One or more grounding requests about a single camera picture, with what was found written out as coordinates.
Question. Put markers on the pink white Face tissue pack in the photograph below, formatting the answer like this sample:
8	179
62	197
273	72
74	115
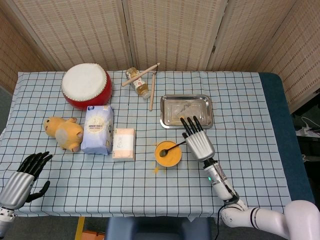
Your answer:
123	145

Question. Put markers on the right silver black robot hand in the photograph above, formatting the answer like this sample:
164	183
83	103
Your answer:
200	145

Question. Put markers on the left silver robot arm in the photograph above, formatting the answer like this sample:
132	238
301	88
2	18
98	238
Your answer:
5	222

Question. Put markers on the wooden drumstick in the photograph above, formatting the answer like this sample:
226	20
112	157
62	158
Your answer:
152	95
140	76

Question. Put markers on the plastic bottle with yellow liquid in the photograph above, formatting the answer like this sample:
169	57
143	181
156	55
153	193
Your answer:
141	86

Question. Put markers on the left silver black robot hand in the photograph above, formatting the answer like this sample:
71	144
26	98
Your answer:
17	187

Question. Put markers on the red drum with white skin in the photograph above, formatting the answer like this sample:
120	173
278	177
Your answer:
82	82

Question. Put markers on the blue tissue pack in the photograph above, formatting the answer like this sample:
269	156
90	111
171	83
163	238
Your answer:
96	130

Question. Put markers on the rectangular metal tray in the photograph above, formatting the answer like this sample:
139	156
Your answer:
175	110

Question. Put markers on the black spoon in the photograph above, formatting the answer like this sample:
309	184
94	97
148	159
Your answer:
163	153

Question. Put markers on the woven folding screen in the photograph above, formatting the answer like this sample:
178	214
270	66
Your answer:
175	32

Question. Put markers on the dark blue padded seat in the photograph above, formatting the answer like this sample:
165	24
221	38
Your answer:
150	230

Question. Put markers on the orange box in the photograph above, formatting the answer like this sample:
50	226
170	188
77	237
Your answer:
95	236

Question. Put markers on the light blue checked tablecloth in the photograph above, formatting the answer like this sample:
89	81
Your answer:
100	187

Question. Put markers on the yellow plush bear toy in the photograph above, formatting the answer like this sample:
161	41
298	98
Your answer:
67	132

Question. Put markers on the beige bowl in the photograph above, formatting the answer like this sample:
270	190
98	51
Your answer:
167	166

